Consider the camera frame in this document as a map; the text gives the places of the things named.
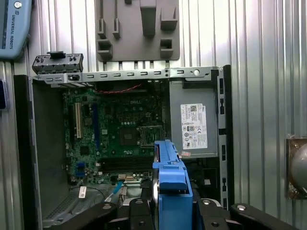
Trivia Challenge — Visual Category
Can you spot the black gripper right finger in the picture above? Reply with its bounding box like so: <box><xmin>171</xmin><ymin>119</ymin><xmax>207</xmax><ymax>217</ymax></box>
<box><xmin>193</xmin><ymin>189</ymin><xmax>298</xmax><ymax>230</ymax></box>

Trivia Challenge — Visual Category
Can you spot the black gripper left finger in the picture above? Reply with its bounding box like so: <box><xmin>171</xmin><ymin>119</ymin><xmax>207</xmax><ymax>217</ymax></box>
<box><xmin>71</xmin><ymin>184</ymin><xmax>155</xmax><ymax>230</ymax></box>

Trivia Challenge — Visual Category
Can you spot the hard disk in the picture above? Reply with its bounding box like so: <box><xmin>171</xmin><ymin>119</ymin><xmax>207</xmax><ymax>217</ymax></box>
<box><xmin>152</xmin><ymin>140</ymin><xmax>205</xmax><ymax>230</ymax></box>

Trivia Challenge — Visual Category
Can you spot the grey metal disk bay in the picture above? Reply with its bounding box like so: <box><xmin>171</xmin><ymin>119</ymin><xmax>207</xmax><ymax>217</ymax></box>
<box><xmin>42</xmin><ymin>189</ymin><xmax>120</xmax><ymax>230</ymax></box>

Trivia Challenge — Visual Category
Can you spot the black RAM slot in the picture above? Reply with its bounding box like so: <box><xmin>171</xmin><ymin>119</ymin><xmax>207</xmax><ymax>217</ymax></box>
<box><xmin>99</xmin><ymin>161</ymin><xmax>154</xmax><ymax>165</ymax></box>
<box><xmin>99</xmin><ymin>167</ymin><xmax>154</xmax><ymax>172</ymax></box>
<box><xmin>99</xmin><ymin>164</ymin><xmax>154</xmax><ymax>169</ymax></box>
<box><xmin>99</xmin><ymin>157</ymin><xmax>154</xmax><ymax>162</ymax></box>

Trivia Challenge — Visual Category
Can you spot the metal socket cover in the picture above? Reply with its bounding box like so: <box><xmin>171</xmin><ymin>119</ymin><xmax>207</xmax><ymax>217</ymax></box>
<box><xmin>136</xmin><ymin>124</ymin><xmax>166</xmax><ymax>148</ymax></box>

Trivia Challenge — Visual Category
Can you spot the grey power supply unit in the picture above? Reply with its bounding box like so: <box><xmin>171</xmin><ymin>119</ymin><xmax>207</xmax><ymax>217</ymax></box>
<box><xmin>169</xmin><ymin>81</ymin><xmax>220</xmax><ymax>159</ymax></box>

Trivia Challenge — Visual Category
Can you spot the blue expansion slot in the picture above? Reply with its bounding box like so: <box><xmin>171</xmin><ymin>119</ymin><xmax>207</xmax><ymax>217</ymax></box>
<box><xmin>93</xmin><ymin>105</ymin><xmax>100</xmax><ymax>154</ymax></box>

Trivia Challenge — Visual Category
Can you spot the green motherboard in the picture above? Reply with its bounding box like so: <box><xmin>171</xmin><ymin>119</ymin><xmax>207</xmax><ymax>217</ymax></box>
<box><xmin>62</xmin><ymin>87</ymin><xmax>168</xmax><ymax>190</ymax></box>

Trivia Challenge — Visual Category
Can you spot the white expansion slot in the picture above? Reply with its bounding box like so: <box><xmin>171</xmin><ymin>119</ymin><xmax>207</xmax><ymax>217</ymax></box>
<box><xmin>75</xmin><ymin>103</ymin><xmax>83</xmax><ymax>139</ymax></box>

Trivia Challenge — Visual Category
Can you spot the black expansion slot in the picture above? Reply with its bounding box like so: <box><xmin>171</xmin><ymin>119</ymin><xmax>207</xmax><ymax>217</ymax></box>
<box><xmin>68</xmin><ymin>105</ymin><xmax>75</xmax><ymax>144</ymax></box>

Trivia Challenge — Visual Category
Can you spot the black open PC case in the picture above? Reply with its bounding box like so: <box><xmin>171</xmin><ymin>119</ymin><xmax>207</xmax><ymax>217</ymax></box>
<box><xmin>13</xmin><ymin>64</ymin><xmax>235</xmax><ymax>230</ymax></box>

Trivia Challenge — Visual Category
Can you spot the grey plastic parts rack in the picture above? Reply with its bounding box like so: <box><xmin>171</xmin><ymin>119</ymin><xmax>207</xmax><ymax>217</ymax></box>
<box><xmin>95</xmin><ymin>0</ymin><xmax>181</xmax><ymax>62</ymax></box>

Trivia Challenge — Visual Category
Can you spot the dark blue box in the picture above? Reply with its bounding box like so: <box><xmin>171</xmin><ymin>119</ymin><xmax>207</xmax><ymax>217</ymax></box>
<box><xmin>0</xmin><ymin>79</ymin><xmax>10</xmax><ymax>111</ymax></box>

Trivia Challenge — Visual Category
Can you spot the pale blue teach pendant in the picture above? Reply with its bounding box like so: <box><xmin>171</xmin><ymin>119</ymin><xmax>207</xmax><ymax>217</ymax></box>
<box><xmin>0</xmin><ymin>0</ymin><xmax>33</xmax><ymax>60</ymax></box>

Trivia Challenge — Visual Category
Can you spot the thin light blue wire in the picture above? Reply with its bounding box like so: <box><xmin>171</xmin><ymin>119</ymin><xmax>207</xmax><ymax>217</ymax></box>
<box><xmin>105</xmin><ymin>181</ymin><xmax>124</xmax><ymax>202</ymax></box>

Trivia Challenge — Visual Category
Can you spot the red and black twisted wire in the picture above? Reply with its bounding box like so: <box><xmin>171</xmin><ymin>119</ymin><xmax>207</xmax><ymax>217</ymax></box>
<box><xmin>94</xmin><ymin>83</ymin><xmax>146</xmax><ymax>93</ymax></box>

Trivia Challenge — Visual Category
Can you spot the grey hinged expansion bracket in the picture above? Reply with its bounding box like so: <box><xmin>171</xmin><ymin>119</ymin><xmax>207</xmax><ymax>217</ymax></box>
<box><xmin>32</xmin><ymin>51</ymin><xmax>84</xmax><ymax>74</ymax></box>

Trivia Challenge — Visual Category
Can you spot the black and blue bracket latch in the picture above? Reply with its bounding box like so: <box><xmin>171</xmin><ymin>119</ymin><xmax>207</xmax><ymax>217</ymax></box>
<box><xmin>47</xmin><ymin>51</ymin><xmax>66</xmax><ymax>59</ymax></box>

